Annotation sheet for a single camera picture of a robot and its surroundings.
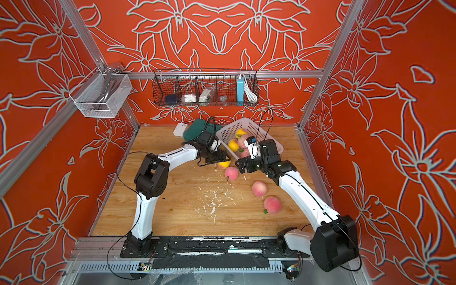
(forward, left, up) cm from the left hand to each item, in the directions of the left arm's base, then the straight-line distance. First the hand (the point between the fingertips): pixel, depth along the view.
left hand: (225, 158), depth 97 cm
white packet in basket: (+15, +19, +28) cm, 37 cm away
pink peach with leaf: (+4, -10, +2) cm, 11 cm away
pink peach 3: (-17, -18, 0) cm, 25 cm away
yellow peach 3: (-5, +1, 0) cm, 5 cm away
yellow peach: (+18, -8, +2) cm, 20 cm away
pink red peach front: (-25, -23, +1) cm, 34 cm away
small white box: (+24, +33, -3) cm, 41 cm away
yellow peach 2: (+8, -4, +2) cm, 9 cm away
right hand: (-10, -8, +14) cm, 19 cm away
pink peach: (+8, -8, +5) cm, 13 cm away
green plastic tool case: (+25, +23, -2) cm, 34 cm away
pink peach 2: (-9, -4, 0) cm, 10 cm away
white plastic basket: (+22, -15, +2) cm, 27 cm away
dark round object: (+23, +32, +22) cm, 45 cm away
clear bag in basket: (+20, +12, +27) cm, 35 cm away
